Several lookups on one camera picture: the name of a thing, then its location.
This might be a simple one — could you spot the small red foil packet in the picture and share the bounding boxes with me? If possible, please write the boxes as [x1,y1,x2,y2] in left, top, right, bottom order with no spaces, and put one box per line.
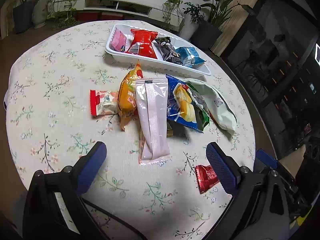
[195,165,219,194]

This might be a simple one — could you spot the long pale pink packet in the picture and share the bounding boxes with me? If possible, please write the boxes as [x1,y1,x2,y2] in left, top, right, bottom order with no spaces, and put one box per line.
[135,78,170,165]

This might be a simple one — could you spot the blue white snack bag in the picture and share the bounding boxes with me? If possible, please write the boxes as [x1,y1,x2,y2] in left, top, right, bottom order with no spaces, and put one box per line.
[176,47,205,68]

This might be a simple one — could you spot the pink snack packet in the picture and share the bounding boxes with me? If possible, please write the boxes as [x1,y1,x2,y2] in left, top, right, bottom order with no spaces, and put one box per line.
[110,28,127,53]

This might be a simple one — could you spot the large red snack bag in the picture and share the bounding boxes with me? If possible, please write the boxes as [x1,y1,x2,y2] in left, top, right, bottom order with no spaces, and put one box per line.
[126,29,158,59]

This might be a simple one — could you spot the black snack bag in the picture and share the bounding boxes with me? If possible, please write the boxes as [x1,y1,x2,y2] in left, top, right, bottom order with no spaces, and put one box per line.
[155,37,183,65]

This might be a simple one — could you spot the floral white tablecloth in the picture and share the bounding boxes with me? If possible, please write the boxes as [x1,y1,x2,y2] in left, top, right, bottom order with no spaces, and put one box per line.
[6,21,255,239]

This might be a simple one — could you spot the pale green white bag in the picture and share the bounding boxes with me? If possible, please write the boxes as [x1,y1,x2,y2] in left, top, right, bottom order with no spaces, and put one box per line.
[184,78,237,135]

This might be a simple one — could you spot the clear green nut bag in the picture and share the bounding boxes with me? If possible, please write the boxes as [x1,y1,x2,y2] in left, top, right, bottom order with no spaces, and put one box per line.
[187,82,210,132]

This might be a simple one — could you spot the red yellow small packet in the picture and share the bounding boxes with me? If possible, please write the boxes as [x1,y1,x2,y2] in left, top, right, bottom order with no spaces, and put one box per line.
[89,90,118,117]

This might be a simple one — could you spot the orange snack packet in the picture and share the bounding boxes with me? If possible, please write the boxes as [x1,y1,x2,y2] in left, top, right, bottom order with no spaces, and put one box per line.
[118,62,143,131]

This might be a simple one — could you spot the blue yellow chip bag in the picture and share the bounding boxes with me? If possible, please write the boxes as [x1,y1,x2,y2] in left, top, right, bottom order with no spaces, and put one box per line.
[166,74,203,133]

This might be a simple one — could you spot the glass sliding door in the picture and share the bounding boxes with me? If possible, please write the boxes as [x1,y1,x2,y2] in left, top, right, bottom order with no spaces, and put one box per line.
[221,0,319,158]

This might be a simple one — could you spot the tall plant dark pot right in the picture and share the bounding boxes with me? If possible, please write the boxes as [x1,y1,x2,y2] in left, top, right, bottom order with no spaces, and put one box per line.
[190,0,255,50]

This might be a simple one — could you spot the tall plant dark pot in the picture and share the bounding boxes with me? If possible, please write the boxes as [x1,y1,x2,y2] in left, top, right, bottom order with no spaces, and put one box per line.
[12,0,35,34]
[190,0,255,50]

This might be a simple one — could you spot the white plastic tray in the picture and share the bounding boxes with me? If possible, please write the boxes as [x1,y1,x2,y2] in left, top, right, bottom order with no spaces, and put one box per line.
[105,24,211,77]

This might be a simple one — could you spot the beige curtain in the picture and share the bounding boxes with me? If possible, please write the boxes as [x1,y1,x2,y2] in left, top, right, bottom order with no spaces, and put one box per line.
[210,0,257,56]

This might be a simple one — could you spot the plant in white pot right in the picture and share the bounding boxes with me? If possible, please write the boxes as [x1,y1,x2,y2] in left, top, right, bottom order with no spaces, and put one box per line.
[180,2,205,40]

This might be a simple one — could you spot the plant in white pot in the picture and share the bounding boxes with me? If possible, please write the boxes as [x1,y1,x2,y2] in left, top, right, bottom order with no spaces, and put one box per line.
[180,2,205,40]
[31,0,49,29]

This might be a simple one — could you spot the trailing plant on console left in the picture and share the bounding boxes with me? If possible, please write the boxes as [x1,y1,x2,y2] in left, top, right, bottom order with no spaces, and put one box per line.
[48,0,77,29]

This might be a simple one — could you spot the trailing plant on console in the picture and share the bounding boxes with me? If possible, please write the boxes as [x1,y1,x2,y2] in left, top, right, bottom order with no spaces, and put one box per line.
[48,0,77,29]
[162,0,184,33]

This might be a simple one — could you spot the plant in white pot left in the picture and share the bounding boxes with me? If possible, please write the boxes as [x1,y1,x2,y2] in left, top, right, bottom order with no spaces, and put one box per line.
[31,0,49,29]

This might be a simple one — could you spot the tall plant dark pot left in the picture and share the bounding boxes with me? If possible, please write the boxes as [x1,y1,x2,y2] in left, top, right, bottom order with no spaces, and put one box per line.
[12,0,35,34]

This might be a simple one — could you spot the trailing plant on console right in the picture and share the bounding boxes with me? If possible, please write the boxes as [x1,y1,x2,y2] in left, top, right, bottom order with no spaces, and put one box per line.
[162,0,184,33]

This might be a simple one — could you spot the white tv console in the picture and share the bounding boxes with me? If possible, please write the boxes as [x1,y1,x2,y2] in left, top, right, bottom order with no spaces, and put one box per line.
[53,0,186,30]

